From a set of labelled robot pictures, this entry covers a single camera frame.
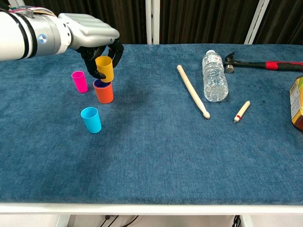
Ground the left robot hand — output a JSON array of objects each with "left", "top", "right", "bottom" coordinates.
[{"left": 58, "top": 13, "right": 125, "bottom": 80}]

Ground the yellow plastic cup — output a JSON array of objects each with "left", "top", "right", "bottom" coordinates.
[{"left": 95, "top": 55, "right": 115, "bottom": 83}]

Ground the pink plastic cup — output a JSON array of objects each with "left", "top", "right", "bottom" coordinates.
[{"left": 71, "top": 70, "right": 89, "bottom": 94}]

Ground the dark blue plastic cup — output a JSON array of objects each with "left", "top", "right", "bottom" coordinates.
[{"left": 94, "top": 79, "right": 112, "bottom": 89}]

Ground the light blue plastic cup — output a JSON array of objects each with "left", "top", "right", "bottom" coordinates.
[{"left": 80, "top": 106, "right": 102, "bottom": 134}]

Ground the orange plastic cup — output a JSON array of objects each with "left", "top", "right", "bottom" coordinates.
[{"left": 93, "top": 79, "right": 114, "bottom": 105}]

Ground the wooden drumstick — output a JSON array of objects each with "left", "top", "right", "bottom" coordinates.
[{"left": 177, "top": 65, "right": 211, "bottom": 120}]

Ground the clear water bottle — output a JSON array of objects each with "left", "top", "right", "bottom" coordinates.
[{"left": 202, "top": 50, "right": 229, "bottom": 103}]

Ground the blue fabric table cover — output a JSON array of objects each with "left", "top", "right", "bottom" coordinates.
[{"left": 0, "top": 44, "right": 303, "bottom": 205}]

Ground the short wooden pencil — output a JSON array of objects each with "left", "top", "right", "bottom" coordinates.
[{"left": 233, "top": 100, "right": 251, "bottom": 124}]

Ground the black and red hammer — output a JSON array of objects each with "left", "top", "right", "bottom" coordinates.
[{"left": 223, "top": 52, "right": 303, "bottom": 73}]

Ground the yellow-capped tea bottle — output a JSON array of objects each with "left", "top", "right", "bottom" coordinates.
[{"left": 289, "top": 75, "right": 303, "bottom": 131}]

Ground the white partition post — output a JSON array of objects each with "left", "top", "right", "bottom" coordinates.
[
  {"left": 243, "top": 0, "right": 270, "bottom": 45},
  {"left": 145, "top": 0, "right": 160, "bottom": 45},
  {"left": 8, "top": 0, "right": 24, "bottom": 9}
]

